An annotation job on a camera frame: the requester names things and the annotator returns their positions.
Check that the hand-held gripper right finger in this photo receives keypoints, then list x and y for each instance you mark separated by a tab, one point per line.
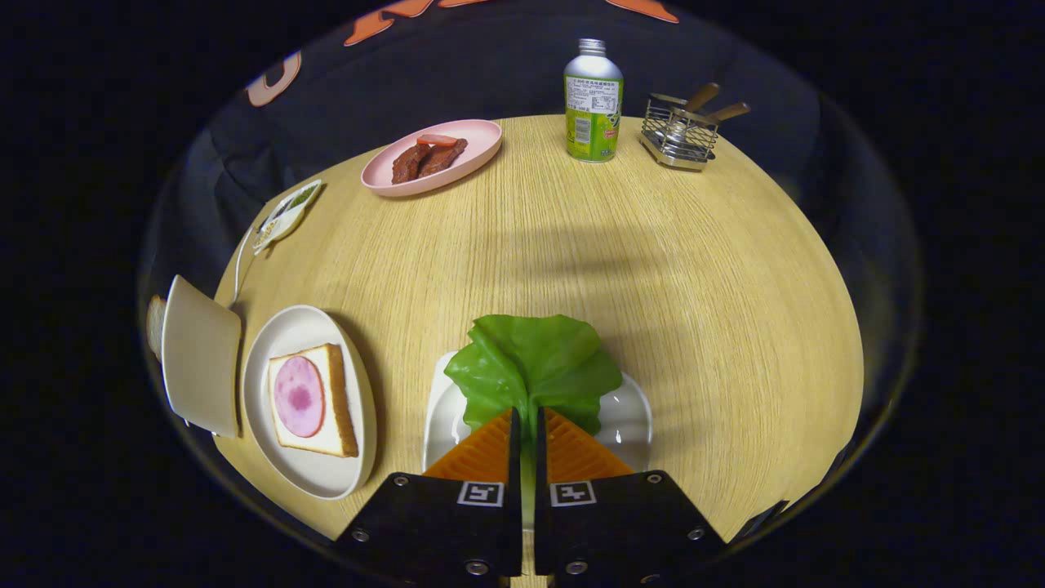
620	523

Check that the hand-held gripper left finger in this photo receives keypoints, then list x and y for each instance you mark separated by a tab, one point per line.
441	523

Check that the green lettuce leaf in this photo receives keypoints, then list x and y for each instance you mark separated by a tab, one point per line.
531	359

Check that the white rectangular dish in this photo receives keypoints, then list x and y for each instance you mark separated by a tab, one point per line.
629	416

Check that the white bread slice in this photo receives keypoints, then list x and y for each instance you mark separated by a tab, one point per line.
336	384

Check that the pink ham slice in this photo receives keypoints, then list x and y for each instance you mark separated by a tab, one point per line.
298	396

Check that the white round plate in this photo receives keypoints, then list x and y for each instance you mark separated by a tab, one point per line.
294	327

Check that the white toaster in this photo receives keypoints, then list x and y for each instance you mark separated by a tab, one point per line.
200	359

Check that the white divided dish of beans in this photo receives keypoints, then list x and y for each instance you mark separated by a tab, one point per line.
286	214

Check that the brown meat slice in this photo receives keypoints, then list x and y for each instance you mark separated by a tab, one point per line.
445	157
406	166

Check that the pink plate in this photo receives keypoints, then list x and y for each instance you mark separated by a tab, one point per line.
478	151

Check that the red sausage piece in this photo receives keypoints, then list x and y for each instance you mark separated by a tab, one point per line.
437	140

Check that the silver bottle with green label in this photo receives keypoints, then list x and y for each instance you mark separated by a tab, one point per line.
593	106

